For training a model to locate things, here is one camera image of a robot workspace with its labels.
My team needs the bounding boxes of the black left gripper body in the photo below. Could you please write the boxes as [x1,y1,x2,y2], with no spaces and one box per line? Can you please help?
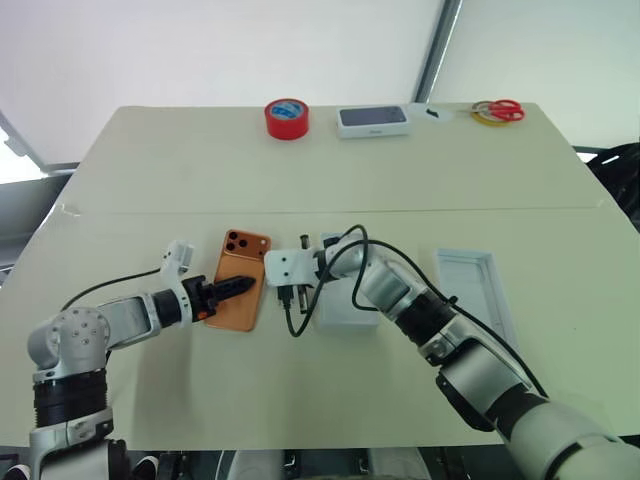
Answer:
[181,273,218,323]

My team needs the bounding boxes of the orange smartphone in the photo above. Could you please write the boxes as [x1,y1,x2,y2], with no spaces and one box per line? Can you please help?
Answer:
[204,228,273,333]

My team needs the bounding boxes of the white phone box base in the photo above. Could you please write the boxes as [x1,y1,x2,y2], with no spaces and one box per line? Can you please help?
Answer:
[313,231,382,334]

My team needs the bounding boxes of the white box with phone print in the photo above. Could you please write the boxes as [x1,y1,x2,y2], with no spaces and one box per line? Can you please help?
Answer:
[335,104,416,141]

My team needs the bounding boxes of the white phone box lid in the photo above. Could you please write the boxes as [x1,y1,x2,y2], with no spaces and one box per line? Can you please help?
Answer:
[431,247,520,352]

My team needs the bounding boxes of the red tape roll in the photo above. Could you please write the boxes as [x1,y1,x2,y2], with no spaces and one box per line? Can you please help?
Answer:
[263,97,312,142]

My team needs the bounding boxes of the silver robot torso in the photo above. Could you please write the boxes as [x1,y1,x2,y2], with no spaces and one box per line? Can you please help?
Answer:
[219,448,441,480]

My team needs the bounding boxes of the black and white shoe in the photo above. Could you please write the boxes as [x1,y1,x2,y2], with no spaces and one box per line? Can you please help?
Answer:
[0,450,32,480]
[130,453,162,480]

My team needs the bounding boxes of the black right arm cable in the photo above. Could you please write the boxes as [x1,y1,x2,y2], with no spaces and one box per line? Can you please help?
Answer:
[276,223,550,400]

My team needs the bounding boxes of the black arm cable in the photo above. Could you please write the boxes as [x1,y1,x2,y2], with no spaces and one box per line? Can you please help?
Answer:
[276,223,550,400]
[61,268,166,312]

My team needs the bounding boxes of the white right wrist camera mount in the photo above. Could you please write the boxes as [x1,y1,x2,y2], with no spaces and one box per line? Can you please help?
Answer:
[263,247,319,289]

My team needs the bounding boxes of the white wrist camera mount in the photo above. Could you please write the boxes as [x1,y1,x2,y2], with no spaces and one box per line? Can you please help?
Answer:
[158,239,197,329]
[263,247,319,289]

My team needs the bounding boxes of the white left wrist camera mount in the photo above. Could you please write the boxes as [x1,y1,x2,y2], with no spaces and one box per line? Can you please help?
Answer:
[158,239,197,329]

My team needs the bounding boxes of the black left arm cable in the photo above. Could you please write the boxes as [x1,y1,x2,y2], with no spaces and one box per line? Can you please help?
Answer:
[61,268,166,312]

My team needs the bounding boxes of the yellow clear tape ring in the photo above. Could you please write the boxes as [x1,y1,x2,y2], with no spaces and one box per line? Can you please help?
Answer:
[470,100,521,127]

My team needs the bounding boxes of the grey metal frame bar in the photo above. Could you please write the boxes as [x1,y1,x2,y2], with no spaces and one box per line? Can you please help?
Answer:
[0,108,82,177]

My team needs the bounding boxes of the grey metal frame post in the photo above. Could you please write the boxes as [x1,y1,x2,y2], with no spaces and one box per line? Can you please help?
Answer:
[413,0,464,104]

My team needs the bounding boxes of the red handled scissors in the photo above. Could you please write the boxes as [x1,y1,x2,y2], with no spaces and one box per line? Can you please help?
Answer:
[472,98,527,124]

